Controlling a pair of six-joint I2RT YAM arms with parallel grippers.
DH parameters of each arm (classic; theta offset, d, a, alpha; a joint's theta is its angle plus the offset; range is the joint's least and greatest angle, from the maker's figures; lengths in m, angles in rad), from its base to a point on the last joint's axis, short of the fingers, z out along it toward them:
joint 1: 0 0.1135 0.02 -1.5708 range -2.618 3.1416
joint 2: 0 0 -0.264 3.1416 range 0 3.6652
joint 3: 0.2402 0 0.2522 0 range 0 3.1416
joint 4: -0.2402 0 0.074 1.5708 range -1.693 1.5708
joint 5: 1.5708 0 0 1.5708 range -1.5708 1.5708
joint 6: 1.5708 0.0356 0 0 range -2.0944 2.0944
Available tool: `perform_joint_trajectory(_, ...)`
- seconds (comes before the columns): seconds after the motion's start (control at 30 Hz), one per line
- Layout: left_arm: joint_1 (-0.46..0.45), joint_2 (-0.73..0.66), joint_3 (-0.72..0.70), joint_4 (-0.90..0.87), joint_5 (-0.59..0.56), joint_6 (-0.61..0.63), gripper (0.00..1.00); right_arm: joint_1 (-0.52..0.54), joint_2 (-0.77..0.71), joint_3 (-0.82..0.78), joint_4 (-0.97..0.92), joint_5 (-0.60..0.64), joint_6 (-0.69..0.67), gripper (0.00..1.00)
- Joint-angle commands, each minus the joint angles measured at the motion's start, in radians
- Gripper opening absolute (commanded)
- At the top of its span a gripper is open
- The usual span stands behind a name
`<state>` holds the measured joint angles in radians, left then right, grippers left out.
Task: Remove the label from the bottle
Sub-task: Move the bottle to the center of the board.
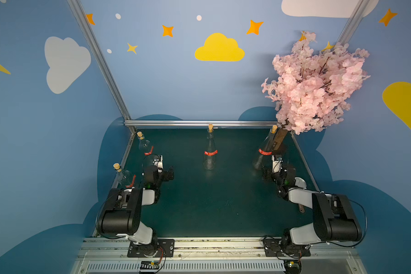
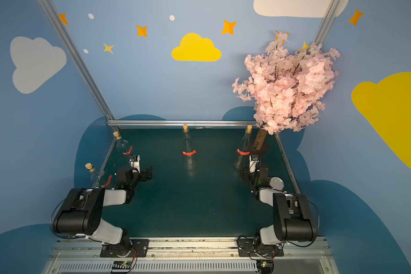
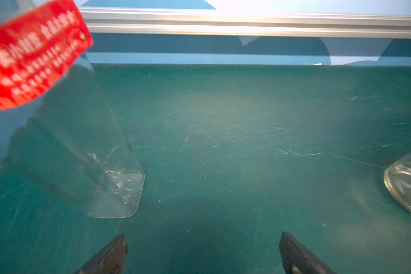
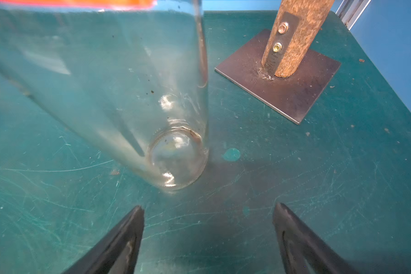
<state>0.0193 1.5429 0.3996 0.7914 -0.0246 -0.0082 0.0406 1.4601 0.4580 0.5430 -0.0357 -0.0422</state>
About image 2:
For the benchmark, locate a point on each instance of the aluminium front rail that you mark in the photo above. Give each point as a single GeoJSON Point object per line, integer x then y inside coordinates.
{"type": "Point", "coordinates": [189, 255]}

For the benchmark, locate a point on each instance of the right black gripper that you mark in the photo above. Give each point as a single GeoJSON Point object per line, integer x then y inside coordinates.
{"type": "Point", "coordinates": [261, 169]}

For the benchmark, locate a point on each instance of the left aluminium frame post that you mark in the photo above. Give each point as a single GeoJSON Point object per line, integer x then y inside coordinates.
{"type": "Point", "coordinates": [60, 28]}

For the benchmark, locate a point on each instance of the small circuit board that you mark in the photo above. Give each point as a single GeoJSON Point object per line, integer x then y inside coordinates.
{"type": "Point", "coordinates": [121, 267]}
{"type": "Point", "coordinates": [264, 267]}

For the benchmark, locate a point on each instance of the bottle red label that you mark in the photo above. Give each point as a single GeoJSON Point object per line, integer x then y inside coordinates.
{"type": "Point", "coordinates": [189, 153]}
{"type": "Point", "coordinates": [244, 153]}

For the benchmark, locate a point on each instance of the left small circuit board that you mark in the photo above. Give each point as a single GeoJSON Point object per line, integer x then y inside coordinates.
{"type": "Point", "coordinates": [121, 267]}

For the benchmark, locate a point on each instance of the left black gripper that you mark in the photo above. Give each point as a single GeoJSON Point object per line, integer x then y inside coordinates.
{"type": "Point", "coordinates": [142, 174]}

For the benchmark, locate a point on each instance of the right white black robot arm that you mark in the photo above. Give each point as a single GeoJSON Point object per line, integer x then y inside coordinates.
{"type": "Point", "coordinates": [292, 217]}

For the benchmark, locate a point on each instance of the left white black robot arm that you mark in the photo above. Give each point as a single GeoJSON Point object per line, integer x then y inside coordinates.
{"type": "Point", "coordinates": [80, 215]}

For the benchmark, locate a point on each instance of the right small circuit board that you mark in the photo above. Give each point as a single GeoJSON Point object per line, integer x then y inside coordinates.
{"type": "Point", "coordinates": [264, 267]}

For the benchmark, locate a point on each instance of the pink artificial blossom tree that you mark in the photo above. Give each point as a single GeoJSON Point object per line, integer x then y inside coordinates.
{"type": "Point", "coordinates": [287, 88]}

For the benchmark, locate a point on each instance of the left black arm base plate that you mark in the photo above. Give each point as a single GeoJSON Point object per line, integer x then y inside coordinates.
{"type": "Point", "coordinates": [135, 248]}

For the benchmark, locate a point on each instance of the aluminium back frame bar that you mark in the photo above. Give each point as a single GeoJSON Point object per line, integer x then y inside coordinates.
{"type": "Point", "coordinates": [165, 123]}

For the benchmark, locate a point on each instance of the right aluminium frame post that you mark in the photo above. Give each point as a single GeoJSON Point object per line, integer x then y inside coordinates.
{"type": "Point", "coordinates": [326, 22]}

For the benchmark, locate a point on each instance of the aluminium frame post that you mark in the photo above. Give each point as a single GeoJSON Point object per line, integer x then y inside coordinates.
{"type": "Point", "coordinates": [60, 28]}
{"type": "Point", "coordinates": [326, 22]}

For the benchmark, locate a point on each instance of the clear glass bottle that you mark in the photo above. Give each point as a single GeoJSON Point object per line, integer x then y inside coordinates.
{"type": "Point", "coordinates": [244, 146]}
{"type": "Point", "coordinates": [100, 178]}
{"type": "Point", "coordinates": [189, 161]}
{"type": "Point", "coordinates": [125, 150]}

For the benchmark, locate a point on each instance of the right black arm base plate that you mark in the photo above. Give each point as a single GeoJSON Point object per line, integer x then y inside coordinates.
{"type": "Point", "coordinates": [253, 247]}

